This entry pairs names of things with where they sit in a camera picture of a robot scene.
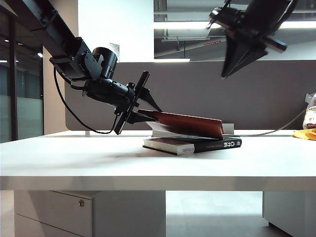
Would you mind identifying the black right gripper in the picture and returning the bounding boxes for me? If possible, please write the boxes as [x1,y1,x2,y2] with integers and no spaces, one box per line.
[207,0,289,79]

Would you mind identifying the grey fabric desk partition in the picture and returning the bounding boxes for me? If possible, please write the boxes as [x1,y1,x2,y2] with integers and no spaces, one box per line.
[64,61,316,131]

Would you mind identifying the metal wall plate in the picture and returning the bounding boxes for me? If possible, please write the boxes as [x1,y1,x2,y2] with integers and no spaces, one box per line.
[109,43,121,62]

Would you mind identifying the white plastic snack bag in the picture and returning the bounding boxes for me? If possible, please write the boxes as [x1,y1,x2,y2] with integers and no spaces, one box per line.
[302,93,316,131]

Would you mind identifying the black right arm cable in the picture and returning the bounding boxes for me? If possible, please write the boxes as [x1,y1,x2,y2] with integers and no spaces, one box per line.
[277,0,300,27]

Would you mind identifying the yellow cloth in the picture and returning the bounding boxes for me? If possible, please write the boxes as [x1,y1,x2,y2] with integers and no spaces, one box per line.
[291,128,316,141]

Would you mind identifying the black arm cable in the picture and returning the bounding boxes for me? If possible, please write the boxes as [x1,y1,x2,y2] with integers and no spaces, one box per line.
[277,0,300,27]
[53,67,117,135]

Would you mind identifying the red leather-bound book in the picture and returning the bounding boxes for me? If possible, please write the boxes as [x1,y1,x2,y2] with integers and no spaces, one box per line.
[137,110,225,142]

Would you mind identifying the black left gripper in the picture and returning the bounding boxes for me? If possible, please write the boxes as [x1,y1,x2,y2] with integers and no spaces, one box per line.
[82,71,163,136]

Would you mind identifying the grey power cable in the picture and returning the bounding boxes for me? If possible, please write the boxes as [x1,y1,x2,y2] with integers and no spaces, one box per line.
[234,110,308,137]

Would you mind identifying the black hardcover book white pages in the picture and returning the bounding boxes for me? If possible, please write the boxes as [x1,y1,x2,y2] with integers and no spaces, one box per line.
[142,135,242,156]

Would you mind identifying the short ceiling light strip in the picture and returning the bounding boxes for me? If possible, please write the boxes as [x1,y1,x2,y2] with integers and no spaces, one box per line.
[154,58,191,63]

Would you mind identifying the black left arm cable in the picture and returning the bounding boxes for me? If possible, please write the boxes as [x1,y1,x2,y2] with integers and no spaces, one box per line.
[53,67,117,135]

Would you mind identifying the dark framed glass partition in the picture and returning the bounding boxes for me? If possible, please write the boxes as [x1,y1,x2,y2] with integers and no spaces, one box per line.
[0,6,45,144]

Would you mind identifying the white drawer cabinet with lock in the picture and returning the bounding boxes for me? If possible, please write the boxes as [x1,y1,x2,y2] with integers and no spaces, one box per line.
[14,190,166,237]

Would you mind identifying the plain white cabinet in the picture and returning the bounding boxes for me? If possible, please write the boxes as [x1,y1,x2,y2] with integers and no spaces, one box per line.
[262,191,316,237]

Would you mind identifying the long ceiling light strip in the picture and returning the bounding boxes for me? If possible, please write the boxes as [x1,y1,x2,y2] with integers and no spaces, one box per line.
[153,21,316,31]

